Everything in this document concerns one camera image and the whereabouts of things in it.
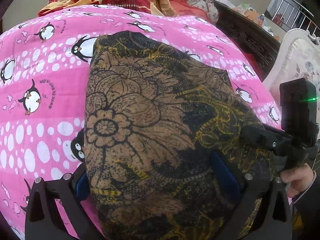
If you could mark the dark carved wooden headboard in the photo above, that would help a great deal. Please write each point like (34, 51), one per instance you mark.
(258, 46)

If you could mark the brown batik patterned garment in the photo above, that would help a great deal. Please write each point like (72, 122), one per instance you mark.
(153, 115)

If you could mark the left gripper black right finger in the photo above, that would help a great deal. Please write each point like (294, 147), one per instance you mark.
(261, 208)

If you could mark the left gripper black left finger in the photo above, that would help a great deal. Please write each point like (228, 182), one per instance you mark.
(43, 220)

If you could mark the pink penguin bed sheet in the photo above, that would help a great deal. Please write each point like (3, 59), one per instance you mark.
(45, 64)

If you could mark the person's right hand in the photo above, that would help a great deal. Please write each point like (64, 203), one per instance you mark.
(298, 178)

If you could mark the red embroidered cushion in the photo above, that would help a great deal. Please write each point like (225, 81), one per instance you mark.
(182, 8)

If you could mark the metal railing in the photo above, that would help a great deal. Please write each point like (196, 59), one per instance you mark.
(290, 14)

